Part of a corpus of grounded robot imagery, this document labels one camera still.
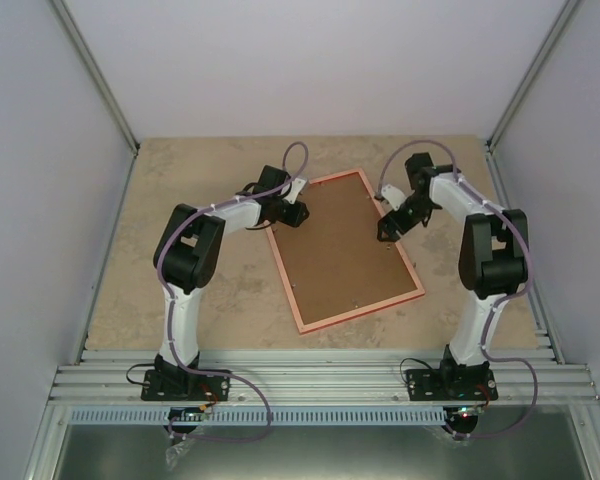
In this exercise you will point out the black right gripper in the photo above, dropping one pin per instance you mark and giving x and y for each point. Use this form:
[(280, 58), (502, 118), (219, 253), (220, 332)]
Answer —
[(385, 223)]

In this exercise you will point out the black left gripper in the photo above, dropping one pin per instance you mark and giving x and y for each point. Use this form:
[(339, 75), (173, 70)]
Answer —
[(294, 219)]

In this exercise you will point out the red wooden picture frame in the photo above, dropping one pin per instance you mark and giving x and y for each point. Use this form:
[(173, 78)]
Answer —
[(285, 280)]

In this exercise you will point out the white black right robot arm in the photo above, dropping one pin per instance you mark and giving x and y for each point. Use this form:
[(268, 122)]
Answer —
[(493, 261)]

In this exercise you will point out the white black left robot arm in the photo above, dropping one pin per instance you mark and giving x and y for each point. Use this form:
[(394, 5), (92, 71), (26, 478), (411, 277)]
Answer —
[(186, 259)]

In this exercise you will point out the clear plastic bag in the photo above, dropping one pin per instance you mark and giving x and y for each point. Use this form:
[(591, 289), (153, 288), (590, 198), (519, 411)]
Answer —
[(179, 447)]

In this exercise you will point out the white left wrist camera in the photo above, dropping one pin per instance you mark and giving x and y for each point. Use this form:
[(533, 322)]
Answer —
[(295, 189)]

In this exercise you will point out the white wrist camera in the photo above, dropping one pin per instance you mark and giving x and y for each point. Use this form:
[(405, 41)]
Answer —
[(391, 195), (295, 189)]

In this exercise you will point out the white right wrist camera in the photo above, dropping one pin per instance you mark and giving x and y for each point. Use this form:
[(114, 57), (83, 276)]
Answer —
[(391, 195)]

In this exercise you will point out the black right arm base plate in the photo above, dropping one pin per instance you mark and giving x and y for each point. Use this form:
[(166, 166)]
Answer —
[(433, 385)]

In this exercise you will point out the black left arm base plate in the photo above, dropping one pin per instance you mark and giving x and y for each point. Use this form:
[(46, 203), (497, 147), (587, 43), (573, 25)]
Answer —
[(182, 386)]

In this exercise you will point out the aluminium rail platform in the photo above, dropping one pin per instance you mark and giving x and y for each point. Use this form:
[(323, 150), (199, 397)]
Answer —
[(321, 377)]

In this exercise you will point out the aluminium corner post left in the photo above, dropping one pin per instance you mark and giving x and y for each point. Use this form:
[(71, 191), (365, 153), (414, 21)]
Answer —
[(73, 33)]

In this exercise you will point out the aluminium corner post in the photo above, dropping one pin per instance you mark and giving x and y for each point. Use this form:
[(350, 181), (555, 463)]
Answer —
[(557, 30), (73, 33)]

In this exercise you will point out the grey slotted cable duct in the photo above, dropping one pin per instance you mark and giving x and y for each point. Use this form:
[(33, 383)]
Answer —
[(258, 416)]

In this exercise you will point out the aluminium corner post right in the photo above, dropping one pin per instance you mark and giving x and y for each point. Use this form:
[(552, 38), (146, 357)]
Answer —
[(557, 30)]

